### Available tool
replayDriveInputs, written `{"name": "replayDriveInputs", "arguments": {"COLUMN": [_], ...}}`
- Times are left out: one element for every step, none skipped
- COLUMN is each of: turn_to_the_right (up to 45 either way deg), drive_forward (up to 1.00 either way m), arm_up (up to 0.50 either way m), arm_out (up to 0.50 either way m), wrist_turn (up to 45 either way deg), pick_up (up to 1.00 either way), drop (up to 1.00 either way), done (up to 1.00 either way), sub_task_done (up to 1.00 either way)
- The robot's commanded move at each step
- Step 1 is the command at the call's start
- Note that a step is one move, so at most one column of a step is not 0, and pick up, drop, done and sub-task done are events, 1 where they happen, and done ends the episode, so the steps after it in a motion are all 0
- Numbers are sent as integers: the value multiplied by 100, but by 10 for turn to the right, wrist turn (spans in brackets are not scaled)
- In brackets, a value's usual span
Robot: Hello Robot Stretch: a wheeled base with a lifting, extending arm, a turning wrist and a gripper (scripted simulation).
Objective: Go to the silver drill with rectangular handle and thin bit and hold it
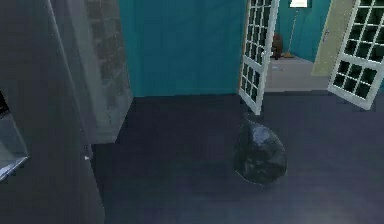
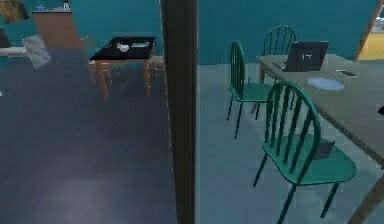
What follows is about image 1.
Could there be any white floor lamp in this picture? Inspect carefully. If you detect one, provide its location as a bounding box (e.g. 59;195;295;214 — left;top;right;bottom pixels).
283;0;309;59

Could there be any grey cabinet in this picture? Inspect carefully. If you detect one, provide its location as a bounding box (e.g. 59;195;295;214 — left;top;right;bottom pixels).
49;0;134;145

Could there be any black garbage bag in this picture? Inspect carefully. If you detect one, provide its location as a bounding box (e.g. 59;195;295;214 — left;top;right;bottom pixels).
233;114;288;185

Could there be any white glass-paned door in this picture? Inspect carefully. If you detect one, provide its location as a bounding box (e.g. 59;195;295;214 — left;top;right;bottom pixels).
237;0;280;116
327;0;384;111

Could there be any cream room door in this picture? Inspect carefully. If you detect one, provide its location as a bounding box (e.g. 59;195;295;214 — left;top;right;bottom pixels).
311;0;357;78

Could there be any brown teddy bear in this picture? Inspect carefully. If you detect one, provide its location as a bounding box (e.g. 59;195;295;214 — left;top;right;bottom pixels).
271;32;284;60

